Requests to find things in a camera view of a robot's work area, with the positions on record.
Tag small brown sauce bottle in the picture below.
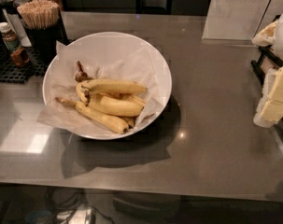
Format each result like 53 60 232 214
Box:
0 22 20 52

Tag black rubber mesh mat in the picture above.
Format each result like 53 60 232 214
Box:
0 46 49 84

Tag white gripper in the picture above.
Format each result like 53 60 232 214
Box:
253 13 283 128

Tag dark lidded jar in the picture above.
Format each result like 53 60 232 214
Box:
1 0 17 14

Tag middle yellow banana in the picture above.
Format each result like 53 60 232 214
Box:
88 94 143 117

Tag wooden stir sticks bundle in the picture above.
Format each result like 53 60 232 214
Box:
17 0 60 29

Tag black cup holder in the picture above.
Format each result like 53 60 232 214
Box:
24 22 68 63

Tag top yellow banana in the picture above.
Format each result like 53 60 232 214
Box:
76 79 148 105

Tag small dark red jar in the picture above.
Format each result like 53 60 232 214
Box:
10 49 30 67

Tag front long yellow banana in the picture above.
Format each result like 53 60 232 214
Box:
55 97 129 133

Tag floor cables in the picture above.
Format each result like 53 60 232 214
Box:
42 187 117 224

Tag white parchment paper liner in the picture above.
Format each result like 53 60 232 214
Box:
36 40 164 136

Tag white bowl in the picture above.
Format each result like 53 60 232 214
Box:
41 31 173 141

